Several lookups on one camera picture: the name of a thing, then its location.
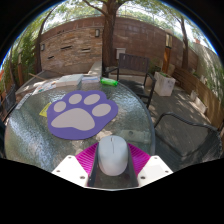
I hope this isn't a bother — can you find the green packet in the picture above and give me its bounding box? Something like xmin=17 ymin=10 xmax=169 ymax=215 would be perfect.
xmin=100 ymin=77 xmax=120 ymax=87

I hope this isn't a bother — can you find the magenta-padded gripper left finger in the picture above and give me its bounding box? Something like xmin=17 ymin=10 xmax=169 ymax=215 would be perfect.
xmin=51 ymin=142 xmax=100 ymax=188

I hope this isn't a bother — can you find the purple paw-shaped mouse pad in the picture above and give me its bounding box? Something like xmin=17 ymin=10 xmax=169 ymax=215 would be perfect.
xmin=46 ymin=89 xmax=120 ymax=141

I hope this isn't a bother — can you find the yellow card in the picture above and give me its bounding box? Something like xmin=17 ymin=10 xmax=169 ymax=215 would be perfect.
xmin=38 ymin=101 xmax=53 ymax=118

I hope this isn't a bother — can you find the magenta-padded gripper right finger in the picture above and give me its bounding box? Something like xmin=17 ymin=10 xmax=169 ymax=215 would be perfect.
xmin=126 ymin=143 xmax=174 ymax=188

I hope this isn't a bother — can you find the white and blue book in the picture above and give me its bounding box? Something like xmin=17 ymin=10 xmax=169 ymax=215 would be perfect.
xmin=81 ymin=75 xmax=101 ymax=84

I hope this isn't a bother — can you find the black metal mesh chair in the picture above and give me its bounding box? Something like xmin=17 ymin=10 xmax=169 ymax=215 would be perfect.
xmin=153 ymin=111 xmax=224 ymax=169

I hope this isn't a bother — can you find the dark slatted garden chair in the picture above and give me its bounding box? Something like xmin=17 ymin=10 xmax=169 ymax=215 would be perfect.
xmin=103 ymin=52 xmax=157 ymax=110

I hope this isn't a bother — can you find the wooden stick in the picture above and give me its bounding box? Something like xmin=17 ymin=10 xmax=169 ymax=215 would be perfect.
xmin=28 ymin=72 xmax=47 ymax=82

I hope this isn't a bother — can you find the grey wall utility box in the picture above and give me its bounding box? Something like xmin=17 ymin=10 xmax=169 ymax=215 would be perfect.
xmin=115 ymin=47 xmax=127 ymax=61

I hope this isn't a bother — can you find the white planter box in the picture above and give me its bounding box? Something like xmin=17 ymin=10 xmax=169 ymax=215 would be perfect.
xmin=153 ymin=71 xmax=177 ymax=98

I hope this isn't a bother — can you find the thick tree trunk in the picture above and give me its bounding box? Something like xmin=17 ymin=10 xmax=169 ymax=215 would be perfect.
xmin=81 ymin=0 xmax=134 ymax=69

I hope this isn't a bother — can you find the light grey computer mouse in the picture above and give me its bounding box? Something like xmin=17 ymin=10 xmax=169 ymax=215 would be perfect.
xmin=97 ymin=134 xmax=130 ymax=177

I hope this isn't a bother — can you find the white printed strip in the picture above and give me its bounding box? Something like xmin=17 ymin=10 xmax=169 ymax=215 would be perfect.
xmin=14 ymin=92 xmax=33 ymax=111

